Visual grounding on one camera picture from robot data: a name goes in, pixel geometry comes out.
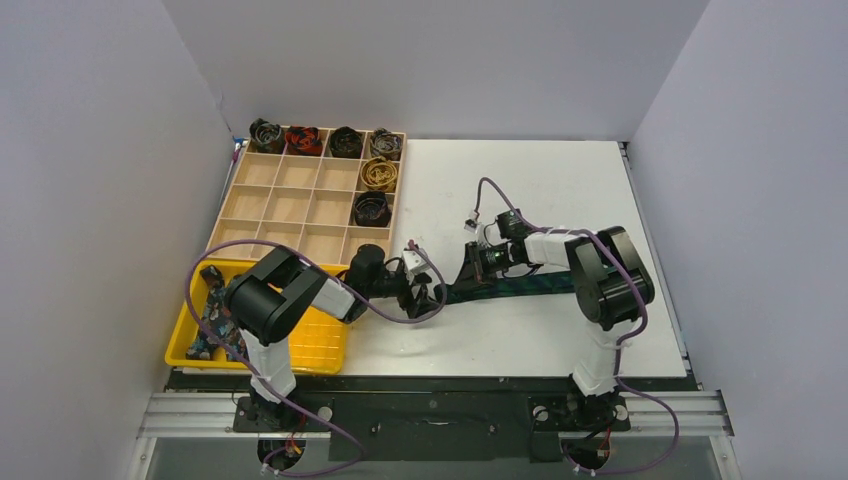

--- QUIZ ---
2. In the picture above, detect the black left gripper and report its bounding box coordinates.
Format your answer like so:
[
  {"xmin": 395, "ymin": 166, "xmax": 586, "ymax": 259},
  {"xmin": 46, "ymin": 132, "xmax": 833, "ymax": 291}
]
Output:
[{"xmin": 365, "ymin": 269, "xmax": 441, "ymax": 317}]

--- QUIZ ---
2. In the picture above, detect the green navy striped tie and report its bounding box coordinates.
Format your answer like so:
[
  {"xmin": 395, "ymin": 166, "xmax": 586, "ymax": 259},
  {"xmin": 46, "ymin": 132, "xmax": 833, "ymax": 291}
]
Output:
[{"xmin": 444, "ymin": 271, "xmax": 576, "ymax": 305}]

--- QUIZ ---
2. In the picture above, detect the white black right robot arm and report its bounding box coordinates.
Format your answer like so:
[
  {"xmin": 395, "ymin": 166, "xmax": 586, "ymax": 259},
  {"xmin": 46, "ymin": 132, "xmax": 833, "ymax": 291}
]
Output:
[{"xmin": 448, "ymin": 210, "xmax": 655, "ymax": 430}]

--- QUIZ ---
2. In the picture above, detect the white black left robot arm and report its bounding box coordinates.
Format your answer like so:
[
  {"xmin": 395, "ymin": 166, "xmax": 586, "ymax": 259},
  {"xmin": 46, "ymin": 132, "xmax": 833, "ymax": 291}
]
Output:
[{"xmin": 224, "ymin": 244, "xmax": 446, "ymax": 430}]

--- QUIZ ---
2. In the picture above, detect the yellow plastic tray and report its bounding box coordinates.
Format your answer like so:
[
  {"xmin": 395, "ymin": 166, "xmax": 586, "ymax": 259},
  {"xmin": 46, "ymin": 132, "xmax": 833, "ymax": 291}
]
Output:
[{"xmin": 164, "ymin": 258, "xmax": 349, "ymax": 375}]

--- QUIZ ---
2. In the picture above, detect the rolled navy floral tie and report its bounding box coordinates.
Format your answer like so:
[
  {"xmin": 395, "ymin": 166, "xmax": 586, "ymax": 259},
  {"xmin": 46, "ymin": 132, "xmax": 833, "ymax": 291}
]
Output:
[{"xmin": 352, "ymin": 191, "xmax": 392, "ymax": 228}]

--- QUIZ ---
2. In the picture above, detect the rolled yellow beetle tie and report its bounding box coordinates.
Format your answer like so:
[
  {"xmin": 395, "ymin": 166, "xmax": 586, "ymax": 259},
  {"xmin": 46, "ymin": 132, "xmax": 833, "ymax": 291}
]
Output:
[{"xmin": 359, "ymin": 156, "xmax": 399, "ymax": 193}]

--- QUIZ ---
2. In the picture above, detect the wooden compartment organizer box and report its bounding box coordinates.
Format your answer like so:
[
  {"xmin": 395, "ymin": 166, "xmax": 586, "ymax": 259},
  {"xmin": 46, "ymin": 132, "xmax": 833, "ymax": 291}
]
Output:
[{"xmin": 208, "ymin": 127, "xmax": 407, "ymax": 265}]

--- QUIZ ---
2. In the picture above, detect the rolled grey patterned tie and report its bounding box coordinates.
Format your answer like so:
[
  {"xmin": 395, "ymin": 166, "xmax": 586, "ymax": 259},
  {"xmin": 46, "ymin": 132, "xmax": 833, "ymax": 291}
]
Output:
[{"xmin": 369, "ymin": 128, "xmax": 404, "ymax": 161}]

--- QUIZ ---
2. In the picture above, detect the rolled black gold tie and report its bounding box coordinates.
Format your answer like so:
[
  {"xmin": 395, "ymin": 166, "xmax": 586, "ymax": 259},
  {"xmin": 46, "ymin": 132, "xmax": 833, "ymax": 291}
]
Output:
[{"xmin": 328, "ymin": 126, "xmax": 364, "ymax": 159}]

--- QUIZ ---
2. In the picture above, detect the floral dark tie in tray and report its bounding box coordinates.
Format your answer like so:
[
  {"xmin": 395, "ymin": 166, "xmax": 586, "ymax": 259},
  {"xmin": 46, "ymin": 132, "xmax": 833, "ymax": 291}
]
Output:
[{"xmin": 185, "ymin": 265, "xmax": 248, "ymax": 361}]

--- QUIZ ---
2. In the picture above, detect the rolled red black tie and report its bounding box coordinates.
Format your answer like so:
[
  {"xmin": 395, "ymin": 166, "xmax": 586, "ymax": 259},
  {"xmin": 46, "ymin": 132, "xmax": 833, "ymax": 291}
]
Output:
[{"xmin": 285, "ymin": 126, "xmax": 323, "ymax": 156}]

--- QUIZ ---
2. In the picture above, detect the rolled black grey tie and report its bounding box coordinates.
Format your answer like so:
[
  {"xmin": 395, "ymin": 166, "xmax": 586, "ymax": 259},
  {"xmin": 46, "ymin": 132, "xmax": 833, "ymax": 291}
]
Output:
[{"xmin": 249, "ymin": 118, "xmax": 286, "ymax": 155}]

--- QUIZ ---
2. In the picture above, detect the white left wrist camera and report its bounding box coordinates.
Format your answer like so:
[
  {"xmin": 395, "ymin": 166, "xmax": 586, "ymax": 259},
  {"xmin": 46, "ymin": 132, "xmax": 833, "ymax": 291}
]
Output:
[{"xmin": 401, "ymin": 249, "xmax": 431, "ymax": 282}]

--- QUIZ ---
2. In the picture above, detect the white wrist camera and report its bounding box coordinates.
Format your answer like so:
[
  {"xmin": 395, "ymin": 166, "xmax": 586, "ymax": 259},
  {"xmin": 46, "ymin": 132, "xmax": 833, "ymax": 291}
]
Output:
[
  {"xmin": 401, "ymin": 249, "xmax": 431, "ymax": 282},
  {"xmin": 478, "ymin": 221, "xmax": 503, "ymax": 247}
]

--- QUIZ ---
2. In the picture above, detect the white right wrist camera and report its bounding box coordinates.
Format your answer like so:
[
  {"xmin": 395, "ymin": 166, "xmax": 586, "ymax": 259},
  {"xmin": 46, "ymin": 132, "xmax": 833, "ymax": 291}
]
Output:
[{"xmin": 478, "ymin": 221, "xmax": 503, "ymax": 247}]

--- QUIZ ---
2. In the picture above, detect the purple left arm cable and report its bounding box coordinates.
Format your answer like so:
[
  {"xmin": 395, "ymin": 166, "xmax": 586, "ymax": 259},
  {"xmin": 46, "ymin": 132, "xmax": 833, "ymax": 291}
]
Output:
[{"xmin": 184, "ymin": 238, "xmax": 450, "ymax": 478}]

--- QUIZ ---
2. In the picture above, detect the aluminium black mounting rail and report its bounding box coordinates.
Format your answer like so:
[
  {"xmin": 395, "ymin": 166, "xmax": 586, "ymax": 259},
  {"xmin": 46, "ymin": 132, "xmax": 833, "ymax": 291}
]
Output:
[{"xmin": 128, "ymin": 373, "xmax": 741, "ymax": 479}]

